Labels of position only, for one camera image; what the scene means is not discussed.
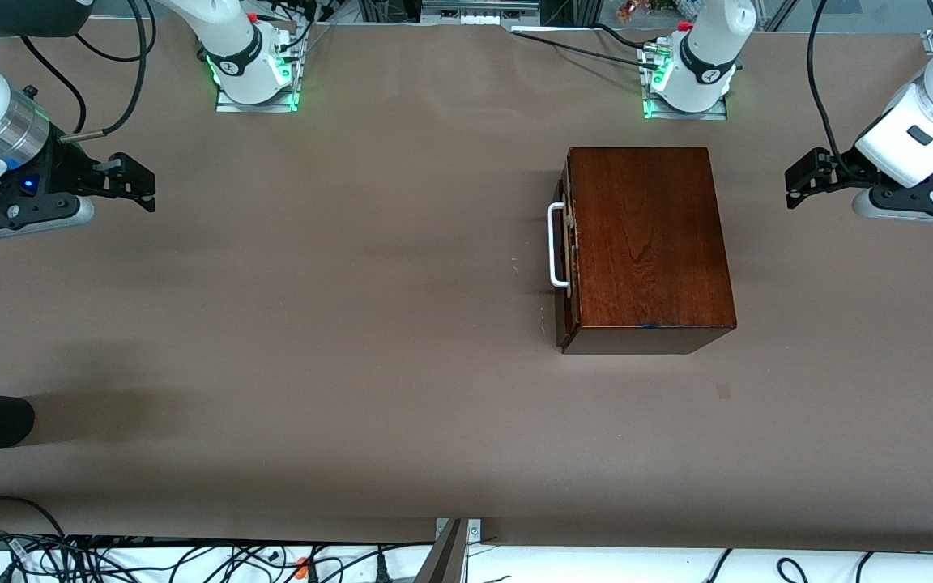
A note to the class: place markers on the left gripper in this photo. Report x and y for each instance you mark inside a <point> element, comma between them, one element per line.
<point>841,171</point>

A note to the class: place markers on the dark metal bar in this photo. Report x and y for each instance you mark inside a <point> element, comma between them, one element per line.
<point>444,559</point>

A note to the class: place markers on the dark brown wooden cabinet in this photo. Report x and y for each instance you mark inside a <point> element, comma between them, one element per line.
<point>653,243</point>

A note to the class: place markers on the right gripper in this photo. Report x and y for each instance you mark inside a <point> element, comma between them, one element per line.
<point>64,171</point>

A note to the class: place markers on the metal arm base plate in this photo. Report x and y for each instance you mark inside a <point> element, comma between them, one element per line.
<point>232,104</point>
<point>709,115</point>

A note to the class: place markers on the aluminium table bracket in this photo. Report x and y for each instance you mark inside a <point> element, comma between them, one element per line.
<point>475,530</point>

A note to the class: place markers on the orange plug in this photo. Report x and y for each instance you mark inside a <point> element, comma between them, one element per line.
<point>302,567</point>

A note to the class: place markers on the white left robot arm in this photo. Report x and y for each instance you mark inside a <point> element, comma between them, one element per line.
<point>709,48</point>

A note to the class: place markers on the white power strip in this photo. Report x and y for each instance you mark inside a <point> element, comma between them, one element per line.
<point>479,16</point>

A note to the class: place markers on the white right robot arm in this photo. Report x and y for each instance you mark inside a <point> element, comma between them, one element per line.
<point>240,48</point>

